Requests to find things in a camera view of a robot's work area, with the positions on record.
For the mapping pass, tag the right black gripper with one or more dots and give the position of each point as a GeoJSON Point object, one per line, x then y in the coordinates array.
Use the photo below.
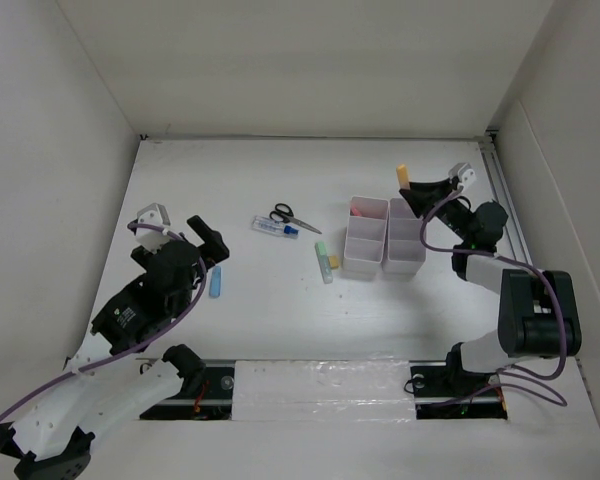
{"type": "Point", "coordinates": [422, 196]}

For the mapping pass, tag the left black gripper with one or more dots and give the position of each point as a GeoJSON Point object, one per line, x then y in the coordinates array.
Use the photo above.
{"type": "Point", "coordinates": [214, 247]}

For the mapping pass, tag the orange highlighter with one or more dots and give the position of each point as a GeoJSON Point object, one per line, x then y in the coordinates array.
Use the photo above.
{"type": "Point", "coordinates": [403, 177]}

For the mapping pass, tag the green highlighter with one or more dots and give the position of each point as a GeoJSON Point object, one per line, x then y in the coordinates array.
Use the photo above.
{"type": "Point", "coordinates": [324, 262]}

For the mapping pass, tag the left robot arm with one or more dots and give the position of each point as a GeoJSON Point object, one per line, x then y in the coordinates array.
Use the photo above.
{"type": "Point", "coordinates": [52, 431]}

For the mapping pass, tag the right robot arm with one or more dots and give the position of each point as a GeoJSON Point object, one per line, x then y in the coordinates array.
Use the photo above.
{"type": "Point", "coordinates": [538, 326]}

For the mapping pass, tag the blue correction tape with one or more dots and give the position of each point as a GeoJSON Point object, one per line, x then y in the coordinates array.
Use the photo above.
{"type": "Point", "coordinates": [215, 285]}

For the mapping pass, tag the clear glue bottle blue cap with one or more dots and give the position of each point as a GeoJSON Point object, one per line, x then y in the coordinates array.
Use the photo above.
{"type": "Point", "coordinates": [274, 228]}

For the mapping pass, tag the right white organizer box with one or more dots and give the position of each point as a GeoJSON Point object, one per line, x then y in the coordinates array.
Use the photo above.
{"type": "Point", "coordinates": [404, 253]}

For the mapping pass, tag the white organizer box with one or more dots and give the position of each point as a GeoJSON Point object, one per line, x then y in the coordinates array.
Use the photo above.
{"type": "Point", "coordinates": [365, 236]}
{"type": "Point", "coordinates": [404, 253]}

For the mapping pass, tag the left white organizer box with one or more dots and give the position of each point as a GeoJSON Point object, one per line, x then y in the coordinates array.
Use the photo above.
{"type": "Point", "coordinates": [365, 236]}

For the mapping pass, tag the white taped panel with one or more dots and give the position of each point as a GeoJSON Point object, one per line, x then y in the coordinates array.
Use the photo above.
{"type": "Point", "coordinates": [322, 391]}

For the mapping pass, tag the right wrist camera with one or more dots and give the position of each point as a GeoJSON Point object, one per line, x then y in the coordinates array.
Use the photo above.
{"type": "Point", "coordinates": [461, 176]}

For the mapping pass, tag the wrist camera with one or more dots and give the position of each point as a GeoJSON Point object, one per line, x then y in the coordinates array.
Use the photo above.
{"type": "Point", "coordinates": [461, 176]}
{"type": "Point", "coordinates": [153, 227]}

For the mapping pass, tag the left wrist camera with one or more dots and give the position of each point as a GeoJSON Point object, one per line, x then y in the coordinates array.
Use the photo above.
{"type": "Point", "coordinates": [153, 227]}

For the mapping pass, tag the black handled scissors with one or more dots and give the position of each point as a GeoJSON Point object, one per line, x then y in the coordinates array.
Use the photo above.
{"type": "Point", "coordinates": [282, 212]}

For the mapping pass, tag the aluminium rail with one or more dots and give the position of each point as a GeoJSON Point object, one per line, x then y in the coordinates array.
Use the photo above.
{"type": "Point", "coordinates": [513, 231]}

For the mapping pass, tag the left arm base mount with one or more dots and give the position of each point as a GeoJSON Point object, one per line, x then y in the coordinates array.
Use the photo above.
{"type": "Point", "coordinates": [211, 402]}

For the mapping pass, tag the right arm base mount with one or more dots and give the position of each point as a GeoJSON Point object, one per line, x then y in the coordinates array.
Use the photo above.
{"type": "Point", "coordinates": [440, 395]}

